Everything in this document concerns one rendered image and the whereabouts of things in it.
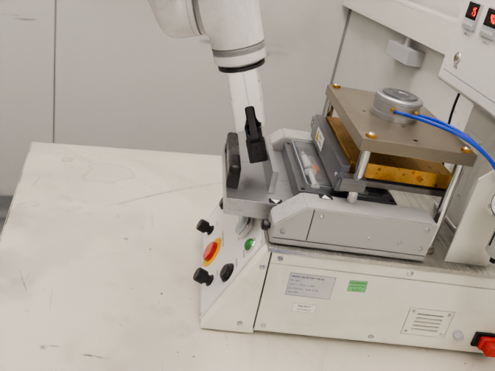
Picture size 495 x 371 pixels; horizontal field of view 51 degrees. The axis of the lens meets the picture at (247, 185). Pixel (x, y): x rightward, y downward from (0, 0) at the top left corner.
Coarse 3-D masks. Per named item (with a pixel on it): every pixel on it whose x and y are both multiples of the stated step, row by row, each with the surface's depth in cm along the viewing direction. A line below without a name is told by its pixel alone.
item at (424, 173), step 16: (336, 128) 93; (352, 144) 87; (352, 160) 81; (384, 160) 83; (400, 160) 84; (416, 160) 86; (368, 176) 82; (384, 176) 82; (400, 176) 82; (416, 176) 83; (432, 176) 83; (448, 176) 83; (416, 192) 84; (432, 192) 84
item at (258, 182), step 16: (224, 144) 101; (224, 160) 95; (272, 160) 88; (224, 176) 90; (240, 176) 89; (256, 176) 91; (272, 176) 84; (224, 192) 86; (240, 192) 84; (256, 192) 85; (272, 192) 86; (288, 192) 87; (224, 208) 83; (240, 208) 83; (256, 208) 83
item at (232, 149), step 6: (228, 132) 96; (234, 132) 96; (228, 138) 93; (234, 138) 93; (228, 144) 91; (234, 144) 91; (228, 150) 89; (234, 150) 89; (228, 156) 87; (234, 156) 86; (228, 162) 86; (234, 162) 84; (240, 162) 85; (228, 168) 84; (234, 168) 83; (240, 168) 84; (228, 174) 84; (234, 174) 84; (228, 180) 84; (234, 180) 84; (228, 186) 85; (234, 186) 85
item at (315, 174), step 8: (296, 144) 98; (304, 144) 99; (312, 144) 99; (304, 152) 95; (312, 152) 96; (304, 160) 92; (312, 160) 92; (320, 160) 93; (304, 168) 89; (312, 168) 89; (320, 168) 90; (312, 176) 86; (320, 176) 87; (328, 176) 88; (312, 184) 84; (320, 184) 84; (328, 184) 85
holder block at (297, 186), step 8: (288, 144) 100; (288, 152) 96; (288, 160) 94; (296, 160) 93; (288, 168) 93; (296, 168) 90; (288, 176) 92; (296, 176) 87; (296, 184) 85; (296, 192) 84; (304, 192) 83; (312, 192) 83; (320, 192) 84; (328, 192) 84; (344, 192) 85; (368, 200) 84; (376, 200) 85; (384, 200) 85; (392, 200) 86
